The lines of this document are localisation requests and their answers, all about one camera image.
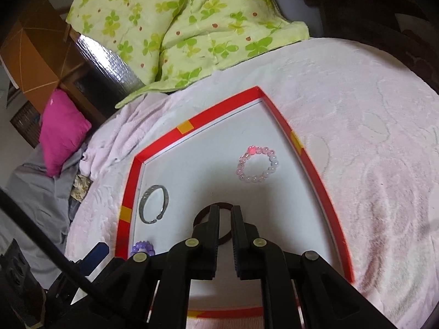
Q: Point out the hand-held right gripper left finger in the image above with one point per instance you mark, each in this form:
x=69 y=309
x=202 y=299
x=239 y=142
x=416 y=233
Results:
x=213 y=226

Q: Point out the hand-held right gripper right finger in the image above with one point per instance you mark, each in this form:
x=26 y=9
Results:
x=236 y=228

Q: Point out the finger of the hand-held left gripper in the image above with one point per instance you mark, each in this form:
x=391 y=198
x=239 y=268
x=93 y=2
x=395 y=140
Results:
x=96 y=254

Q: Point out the red-rimmed white tray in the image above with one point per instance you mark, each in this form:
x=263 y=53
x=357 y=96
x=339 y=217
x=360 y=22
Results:
x=212 y=150

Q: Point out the silver open bangle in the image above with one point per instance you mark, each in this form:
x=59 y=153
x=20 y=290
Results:
x=166 y=200

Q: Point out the small patterned cloth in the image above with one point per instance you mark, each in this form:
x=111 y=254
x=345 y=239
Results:
x=80 y=187

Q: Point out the grey bed sheet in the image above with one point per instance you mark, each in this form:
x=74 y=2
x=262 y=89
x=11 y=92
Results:
x=34 y=195

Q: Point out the magenta pillow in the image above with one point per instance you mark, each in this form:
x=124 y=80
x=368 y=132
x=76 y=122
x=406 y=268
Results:
x=63 y=130

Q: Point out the brown wicker basket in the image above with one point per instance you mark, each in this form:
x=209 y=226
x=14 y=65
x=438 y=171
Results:
x=27 y=123

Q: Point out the pale pink fleece blanket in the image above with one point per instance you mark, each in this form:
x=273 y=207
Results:
x=360 y=144

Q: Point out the silver foil mat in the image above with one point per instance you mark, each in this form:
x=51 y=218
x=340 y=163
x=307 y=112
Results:
x=109 y=65

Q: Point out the green clover print quilt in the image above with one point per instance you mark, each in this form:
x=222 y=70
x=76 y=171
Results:
x=154 y=24

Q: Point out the dark wooden furniture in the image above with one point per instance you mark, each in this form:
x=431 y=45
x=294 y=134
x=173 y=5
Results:
x=370 y=3

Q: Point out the wooden bed frame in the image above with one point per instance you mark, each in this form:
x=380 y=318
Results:
x=80 y=78

